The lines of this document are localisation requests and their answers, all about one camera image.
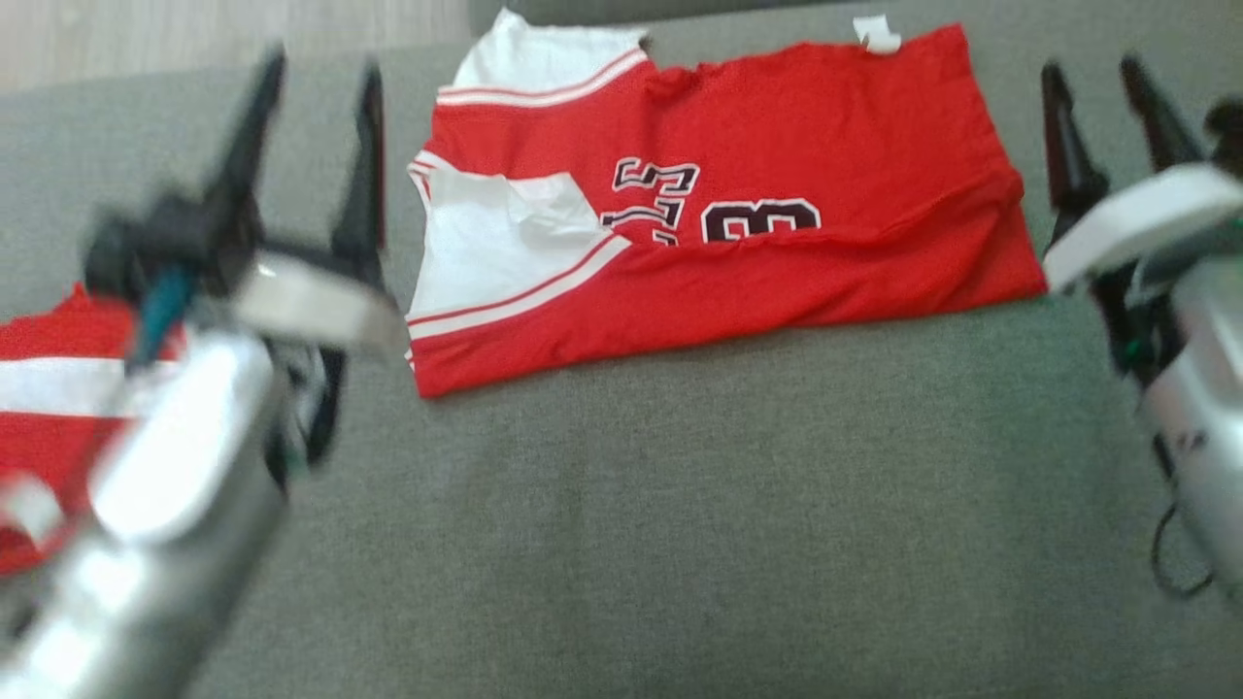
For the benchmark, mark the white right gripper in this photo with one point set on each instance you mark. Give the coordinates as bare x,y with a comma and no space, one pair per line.
1136,223

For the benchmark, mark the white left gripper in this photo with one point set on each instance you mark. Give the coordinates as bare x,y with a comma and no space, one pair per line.
311,306

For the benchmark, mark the red basketball jersey with number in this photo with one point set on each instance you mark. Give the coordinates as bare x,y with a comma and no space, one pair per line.
825,126

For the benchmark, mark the red shorts with white stripe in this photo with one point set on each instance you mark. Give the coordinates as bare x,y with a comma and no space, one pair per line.
49,330

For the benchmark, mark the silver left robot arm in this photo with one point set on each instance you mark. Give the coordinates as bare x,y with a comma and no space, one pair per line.
155,505

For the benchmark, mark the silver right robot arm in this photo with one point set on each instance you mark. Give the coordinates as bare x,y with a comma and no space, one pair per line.
1214,417

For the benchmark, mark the large grey sofa seat cushion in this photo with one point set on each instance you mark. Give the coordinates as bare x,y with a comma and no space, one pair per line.
680,534

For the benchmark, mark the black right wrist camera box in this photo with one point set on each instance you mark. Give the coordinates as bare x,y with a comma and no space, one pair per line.
1228,131

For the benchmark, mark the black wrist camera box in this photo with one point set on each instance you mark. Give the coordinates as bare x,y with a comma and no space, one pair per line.
1228,131
126,257

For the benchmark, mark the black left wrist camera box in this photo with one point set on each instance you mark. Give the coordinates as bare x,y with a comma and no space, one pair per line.
126,257

